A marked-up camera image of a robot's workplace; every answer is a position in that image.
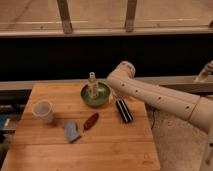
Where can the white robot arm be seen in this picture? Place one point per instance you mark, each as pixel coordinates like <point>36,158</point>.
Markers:
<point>195,109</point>

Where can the clear glass bottle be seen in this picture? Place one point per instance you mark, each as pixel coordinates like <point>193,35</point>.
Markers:
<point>92,85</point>

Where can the green ceramic bowl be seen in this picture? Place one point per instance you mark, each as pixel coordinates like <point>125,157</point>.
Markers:
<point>98,97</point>

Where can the black striped eraser block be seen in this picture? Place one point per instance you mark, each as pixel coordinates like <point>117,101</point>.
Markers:
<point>124,111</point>

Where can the red brown spatula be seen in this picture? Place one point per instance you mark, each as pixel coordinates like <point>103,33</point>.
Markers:
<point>91,121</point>

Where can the translucent plastic cup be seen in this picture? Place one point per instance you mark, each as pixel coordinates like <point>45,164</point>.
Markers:
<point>44,111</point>

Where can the left wooden post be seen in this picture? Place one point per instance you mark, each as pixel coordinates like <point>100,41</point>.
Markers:
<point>65,16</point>

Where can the wooden post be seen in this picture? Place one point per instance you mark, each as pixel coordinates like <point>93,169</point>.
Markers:
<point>65,16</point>
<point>130,15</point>

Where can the right wooden post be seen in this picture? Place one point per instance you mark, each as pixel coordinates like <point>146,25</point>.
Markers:
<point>130,15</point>

